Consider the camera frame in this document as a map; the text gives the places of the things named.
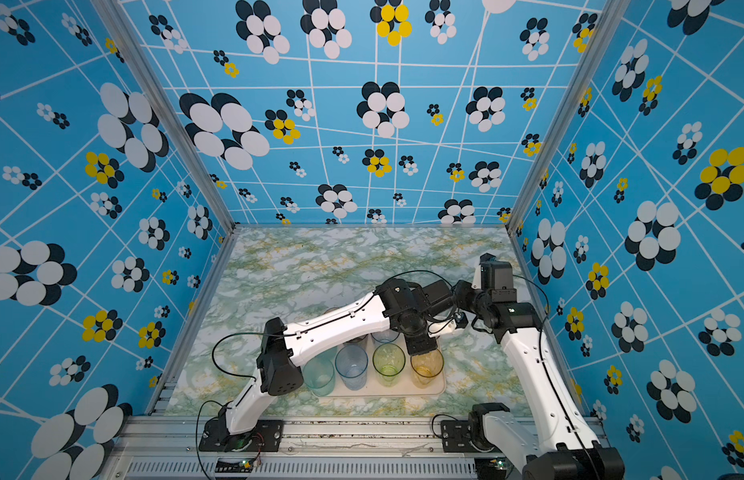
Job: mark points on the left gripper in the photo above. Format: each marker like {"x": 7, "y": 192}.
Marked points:
{"x": 422, "y": 346}

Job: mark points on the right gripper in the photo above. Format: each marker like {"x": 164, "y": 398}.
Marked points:
{"x": 461, "y": 295}

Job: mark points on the tall light blue faceted tumbler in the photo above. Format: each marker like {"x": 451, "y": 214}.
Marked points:
{"x": 387, "y": 336}

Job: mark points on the tall green tumbler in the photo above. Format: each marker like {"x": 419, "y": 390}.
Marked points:
{"x": 389, "y": 361}

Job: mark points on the tall yellow-olive tumbler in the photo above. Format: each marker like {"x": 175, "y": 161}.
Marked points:
{"x": 426, "y": 367}

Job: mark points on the tall frosted blue tumbler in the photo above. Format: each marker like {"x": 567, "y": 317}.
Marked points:
{"x": 352, "y": 364}

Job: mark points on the tall teal tumbler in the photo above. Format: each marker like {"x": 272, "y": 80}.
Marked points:
{"x": 319, "y": 376}

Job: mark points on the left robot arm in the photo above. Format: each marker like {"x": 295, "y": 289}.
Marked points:
{"x": 286, "y": 348}

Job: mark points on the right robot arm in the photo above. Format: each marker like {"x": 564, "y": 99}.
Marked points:
{"x": 563, "y": 446}

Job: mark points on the beige plastic tray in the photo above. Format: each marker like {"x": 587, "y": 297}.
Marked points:
{"x": 403, "y": 387}

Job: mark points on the small green circuit board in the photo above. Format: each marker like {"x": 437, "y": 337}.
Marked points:
{"x": 236, "y": 466}

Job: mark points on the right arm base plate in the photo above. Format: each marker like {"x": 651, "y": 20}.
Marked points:
{"x": 456, "y": 436}

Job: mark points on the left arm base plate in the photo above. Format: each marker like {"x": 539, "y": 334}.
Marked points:
{"x": 265, "y": 437}

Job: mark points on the aluminium front rail frame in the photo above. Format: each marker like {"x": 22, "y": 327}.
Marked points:
{"x": 165, "y": 447}

